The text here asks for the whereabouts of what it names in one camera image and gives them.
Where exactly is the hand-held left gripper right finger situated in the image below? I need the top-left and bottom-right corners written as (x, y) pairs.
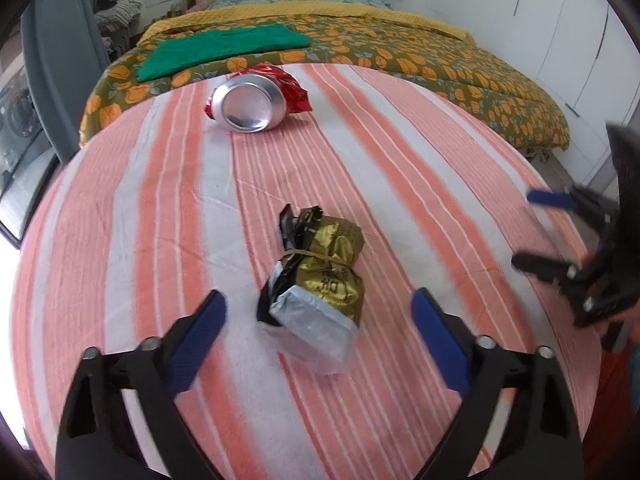
top-left (410, 287), bottom-right (586, 480)

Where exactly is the striped orange white tablecloth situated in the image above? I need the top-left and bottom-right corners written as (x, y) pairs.
top-left (10, 62), bottom-right (603, 480)

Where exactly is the yellow blanket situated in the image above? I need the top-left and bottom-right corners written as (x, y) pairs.
top-left (137, 0), bottom-right (476, 44)

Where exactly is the bed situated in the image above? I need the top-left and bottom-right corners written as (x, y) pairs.
top-left (79, 0), bottom-right (571, 164)

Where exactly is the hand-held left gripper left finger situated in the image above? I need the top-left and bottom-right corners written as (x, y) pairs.
top-left (55, 288), bottom-right (228, 480)

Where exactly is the gold coffee packet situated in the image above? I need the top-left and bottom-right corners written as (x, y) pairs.
top-left (256, 203), bottom-right (366, 376)

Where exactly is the white wardrobe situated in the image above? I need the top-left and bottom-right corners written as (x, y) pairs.
top-left (430, 0), bottom-right (640, 201)

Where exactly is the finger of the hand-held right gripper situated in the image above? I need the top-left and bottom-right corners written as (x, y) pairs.
top-left (527, 185), bottom-right (613, 231)
top-left (511, 252), bottom-right (591, 286)

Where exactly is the crushed red drink can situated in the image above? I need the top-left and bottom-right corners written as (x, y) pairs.
top-left (205, 74), bottom-right (291, 135)

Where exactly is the orange print green quilt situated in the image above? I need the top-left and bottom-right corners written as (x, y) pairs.
top-left (79, 12), bottom-right (571, 151)

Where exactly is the pile of clothes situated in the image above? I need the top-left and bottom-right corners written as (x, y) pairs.
top-left (95, 0), bottom-right (144, 37)

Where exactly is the green towel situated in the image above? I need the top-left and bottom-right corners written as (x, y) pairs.
top-left (136, 25), bottom-right (312, 83)

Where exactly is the blue grey curtain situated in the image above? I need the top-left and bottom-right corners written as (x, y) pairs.
top-left (20, 0), bottom-right (112, 162)

